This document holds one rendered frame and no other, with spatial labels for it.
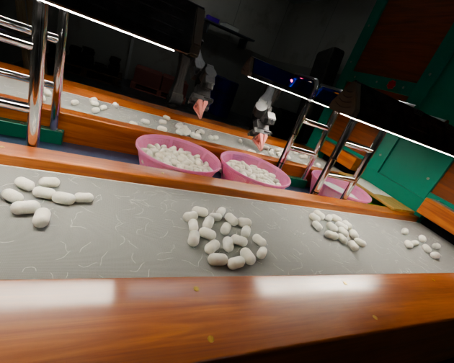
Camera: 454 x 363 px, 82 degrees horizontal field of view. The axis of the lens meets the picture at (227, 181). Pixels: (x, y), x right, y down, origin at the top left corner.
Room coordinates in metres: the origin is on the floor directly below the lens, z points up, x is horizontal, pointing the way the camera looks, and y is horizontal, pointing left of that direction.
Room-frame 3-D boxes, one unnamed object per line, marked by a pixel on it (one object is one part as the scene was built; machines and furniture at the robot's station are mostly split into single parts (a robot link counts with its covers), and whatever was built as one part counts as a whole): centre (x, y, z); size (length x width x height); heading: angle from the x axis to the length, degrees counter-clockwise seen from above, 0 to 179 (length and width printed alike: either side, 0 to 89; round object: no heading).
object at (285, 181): (0.90, -0.08, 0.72); 0.27 x 0.27 x 0.10
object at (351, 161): (1.54, -0.54, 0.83); 0.30 x 0.06 x 0.07; 29
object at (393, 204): (1.22, -0.66, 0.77); 0.33 x 0.15 x 0.01; 29
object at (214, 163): (0.77, 0.17, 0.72); 0.27 x 0.27 x 0.10
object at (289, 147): (1.20, -0.21, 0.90); 0.20 x 0.19 x 0.45; 119
